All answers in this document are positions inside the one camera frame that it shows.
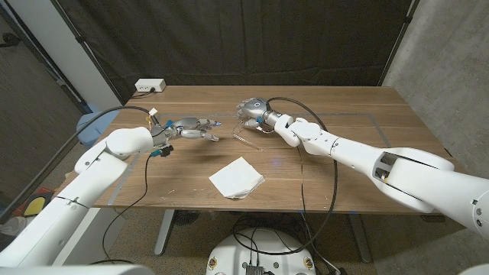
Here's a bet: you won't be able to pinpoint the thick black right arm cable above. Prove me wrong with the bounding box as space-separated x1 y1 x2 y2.
232 96 339 257

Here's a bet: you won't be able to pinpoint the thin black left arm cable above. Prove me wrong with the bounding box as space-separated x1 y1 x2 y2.
88 152 154 265

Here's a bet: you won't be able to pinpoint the black backdrop stand pole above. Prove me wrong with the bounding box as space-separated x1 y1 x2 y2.
377 0 420 87
50 0 126 107

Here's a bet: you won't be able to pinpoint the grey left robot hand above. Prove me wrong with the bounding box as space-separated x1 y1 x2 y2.
160 117 222 147

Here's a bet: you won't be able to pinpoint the black backdrop curtain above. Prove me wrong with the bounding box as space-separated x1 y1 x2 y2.
51 0 417 105

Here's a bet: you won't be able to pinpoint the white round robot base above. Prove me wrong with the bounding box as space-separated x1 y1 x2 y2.
206 228 317 275

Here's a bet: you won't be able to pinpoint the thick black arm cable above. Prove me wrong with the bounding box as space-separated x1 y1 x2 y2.
0 105 157 225
232 96 339 257

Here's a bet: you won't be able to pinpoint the light blue chair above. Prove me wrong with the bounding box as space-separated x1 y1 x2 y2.
76 109 121 149

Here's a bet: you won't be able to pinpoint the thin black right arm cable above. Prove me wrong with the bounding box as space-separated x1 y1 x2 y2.
296 146 318 245

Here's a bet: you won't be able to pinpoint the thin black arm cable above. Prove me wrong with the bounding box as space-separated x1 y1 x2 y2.
296 146 318 245
88 152 154 265

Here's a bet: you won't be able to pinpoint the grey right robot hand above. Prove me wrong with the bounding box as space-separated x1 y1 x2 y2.
235 97 283 131

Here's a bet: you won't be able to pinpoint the black wall rail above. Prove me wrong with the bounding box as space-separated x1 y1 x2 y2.
0 3 94 115

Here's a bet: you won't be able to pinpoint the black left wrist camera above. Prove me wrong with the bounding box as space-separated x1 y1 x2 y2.
150 144 175 158

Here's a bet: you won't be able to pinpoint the black round floor fan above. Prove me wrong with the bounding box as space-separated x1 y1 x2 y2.
172 209 201 227

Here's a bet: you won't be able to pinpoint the yellow red floor mat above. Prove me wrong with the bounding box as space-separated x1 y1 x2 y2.
14 186 55 218

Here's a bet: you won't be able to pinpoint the white tissue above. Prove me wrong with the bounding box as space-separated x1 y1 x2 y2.
208 156 266 200

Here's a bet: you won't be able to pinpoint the white power strip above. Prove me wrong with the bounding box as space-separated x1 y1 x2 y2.
134 78 167 93

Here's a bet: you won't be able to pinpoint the black power strip cable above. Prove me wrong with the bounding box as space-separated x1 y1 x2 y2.
131 88 157 100

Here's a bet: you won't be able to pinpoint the clear plastic glasses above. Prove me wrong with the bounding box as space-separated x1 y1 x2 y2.
231 114 276 152

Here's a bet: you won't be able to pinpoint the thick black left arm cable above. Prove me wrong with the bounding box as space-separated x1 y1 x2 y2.
0 105 157 225

